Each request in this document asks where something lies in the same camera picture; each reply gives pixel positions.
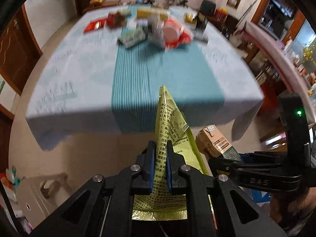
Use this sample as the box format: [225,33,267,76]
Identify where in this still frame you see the yellow foil packet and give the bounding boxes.
[132,86,208,221]

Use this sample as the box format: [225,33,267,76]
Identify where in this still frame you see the white plastic stool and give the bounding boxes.
[16,172,73,229]

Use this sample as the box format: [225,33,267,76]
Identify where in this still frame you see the red brown paper box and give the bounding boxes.
[106,12,126,28]

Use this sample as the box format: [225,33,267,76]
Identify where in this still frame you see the grey silver foil pouch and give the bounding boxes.
[193,31,209,44]

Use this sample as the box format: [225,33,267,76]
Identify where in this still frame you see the brown cardboard drink carton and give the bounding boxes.
[196,125,242,161]

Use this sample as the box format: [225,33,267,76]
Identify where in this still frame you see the brown wooden door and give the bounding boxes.
[1,5,42,95]

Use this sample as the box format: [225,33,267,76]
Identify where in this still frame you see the patterned teal white tablecloth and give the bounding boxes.
[26,8,263,150]

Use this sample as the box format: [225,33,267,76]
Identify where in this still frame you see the white blue box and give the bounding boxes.
[147,14,165,48]

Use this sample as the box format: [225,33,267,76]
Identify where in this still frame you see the yellow snack bag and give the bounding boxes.
[184,12,197,24]

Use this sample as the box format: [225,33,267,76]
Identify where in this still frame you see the operator right hand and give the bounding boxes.
[269,187,315,223]

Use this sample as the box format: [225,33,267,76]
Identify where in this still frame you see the green black printed packet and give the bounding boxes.
[118,27,147,49]

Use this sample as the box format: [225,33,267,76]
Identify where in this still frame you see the yellow rectangular carton box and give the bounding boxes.
[137,7,170,21]

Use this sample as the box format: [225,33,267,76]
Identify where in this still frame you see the red white paper cup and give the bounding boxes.
[162,17,194,50]

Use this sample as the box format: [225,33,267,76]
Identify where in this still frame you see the pink covered side table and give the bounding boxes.
[242,22,315,124]

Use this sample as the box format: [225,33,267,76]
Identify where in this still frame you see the red plastic bucket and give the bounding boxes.
[259,80,287,114]

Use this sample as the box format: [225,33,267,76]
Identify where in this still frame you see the red snack wrapper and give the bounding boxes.
[84,18,107,33]

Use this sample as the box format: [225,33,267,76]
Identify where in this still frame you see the black toaster appliance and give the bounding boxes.
[199,0,216,17]

